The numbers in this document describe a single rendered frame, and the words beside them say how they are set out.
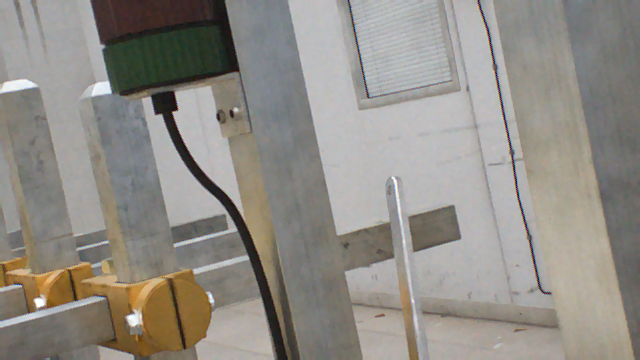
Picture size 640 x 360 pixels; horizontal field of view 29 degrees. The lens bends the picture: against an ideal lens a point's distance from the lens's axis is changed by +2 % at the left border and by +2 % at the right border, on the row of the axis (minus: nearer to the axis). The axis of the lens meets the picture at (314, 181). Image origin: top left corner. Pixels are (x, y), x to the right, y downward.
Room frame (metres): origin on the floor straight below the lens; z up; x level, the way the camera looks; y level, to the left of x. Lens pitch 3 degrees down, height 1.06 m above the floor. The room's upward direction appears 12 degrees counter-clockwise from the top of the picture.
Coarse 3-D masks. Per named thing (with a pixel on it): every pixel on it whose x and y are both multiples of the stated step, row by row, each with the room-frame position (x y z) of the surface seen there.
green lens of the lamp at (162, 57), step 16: (176, 32) 0.58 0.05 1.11; (192, 32) 0.58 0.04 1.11; (208, 32) 0.59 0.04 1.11; (112, 48) 0.59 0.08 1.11; (128, 48) 0.58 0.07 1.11; (144, 48) 0.58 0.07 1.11; (160, 48) 0.58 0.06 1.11; (176, 48) 0.58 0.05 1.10; (192, 48) 0.58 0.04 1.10; (208, 48) 0.59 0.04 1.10; (224, 48) 0.60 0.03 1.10; (112, 64) 0.59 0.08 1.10; (128, 64) 0.58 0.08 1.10; (144, 64) 0.58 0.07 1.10; (160, 64) 0.58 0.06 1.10; (176, 64) 0.58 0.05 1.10; (192, 64) 0.58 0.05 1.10; (208, 64) 0.59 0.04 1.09; (224, 64) 0.60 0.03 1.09; (112, 80) 0.59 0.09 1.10; (128, 80) 0.58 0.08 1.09; (144, 80) 0.58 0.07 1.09; (160, 80) 0.58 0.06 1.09
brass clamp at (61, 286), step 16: (16, 272) 1.12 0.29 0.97; (48, 272) 1.05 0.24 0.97; (64, 272) 1.03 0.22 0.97; (80, 272) 1.04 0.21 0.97; (32, 288) 1.06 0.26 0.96; (48, 288) 1.03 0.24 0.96; (64, 288) 1.03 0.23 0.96; (80, 288) 1.04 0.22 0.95; (32, 304) 1.07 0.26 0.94; (48, 304) 1.02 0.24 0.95
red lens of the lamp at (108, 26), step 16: (96, 0) 0.59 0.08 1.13; (112, 0) 0.58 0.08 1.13; (128, 0) 0.58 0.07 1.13; (144, 0) 0.58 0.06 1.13; (160, 0) 0.58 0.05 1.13; (176, 0) 0.58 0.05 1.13; (192, 0) 0.58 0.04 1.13; (208, 0) 0.59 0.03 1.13; (96, 16) 0.59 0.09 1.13; (112, 16) 0.58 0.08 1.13; (128, 16) 0.58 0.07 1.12; (144, 16) 0.58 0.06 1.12; (160, 16) 0.58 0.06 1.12; (176, 16) 0.58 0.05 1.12; (192, 16) 0.58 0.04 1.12; (208, 16) 0.59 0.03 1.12; (112, 32) 0.58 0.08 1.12; (128, 32) 0.58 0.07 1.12
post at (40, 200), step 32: (0, 96) 1.05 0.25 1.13; (32, 96) 1.06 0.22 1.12; (0, 128) 1.07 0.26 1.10; (32, 128) 1.06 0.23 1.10; (32, 160) 1.06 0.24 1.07; (32, 192) 1.06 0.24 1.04; (32, 224) 1.05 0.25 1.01; (64, 224) 1.06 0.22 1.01; (32, 256) 1.07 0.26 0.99; (64, 256) 1.06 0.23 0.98; (96, 352) 1.07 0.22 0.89
